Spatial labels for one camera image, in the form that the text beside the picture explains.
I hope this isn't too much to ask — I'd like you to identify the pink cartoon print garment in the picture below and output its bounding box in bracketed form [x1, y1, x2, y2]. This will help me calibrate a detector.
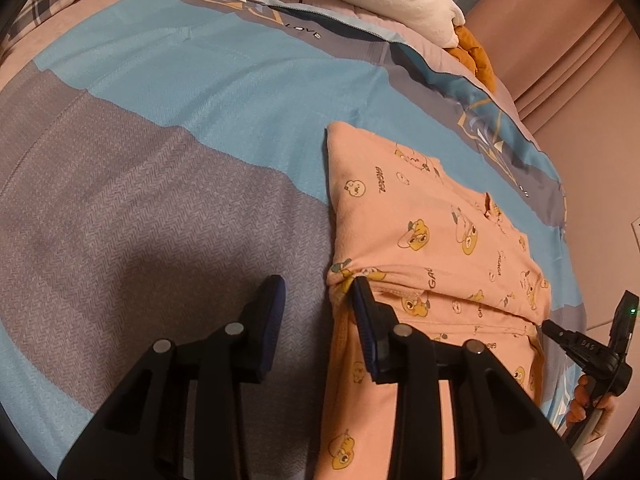
[316, 122, 551, 479]

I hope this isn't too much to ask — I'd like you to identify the person's right hand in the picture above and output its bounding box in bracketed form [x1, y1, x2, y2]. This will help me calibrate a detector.
[565, 375, 617, 434]

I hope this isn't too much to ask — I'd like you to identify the pink mauve bed cover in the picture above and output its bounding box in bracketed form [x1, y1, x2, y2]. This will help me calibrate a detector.
[1, 0, 530, 146]

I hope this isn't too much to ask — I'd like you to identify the blue grey patterned bed sheet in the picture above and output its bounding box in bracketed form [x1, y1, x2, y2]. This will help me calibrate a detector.
[0, 0, 587, 476]

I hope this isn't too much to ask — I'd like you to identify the white power strip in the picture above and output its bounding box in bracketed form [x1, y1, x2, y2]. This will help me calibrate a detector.
[631, 217, 640, 249]

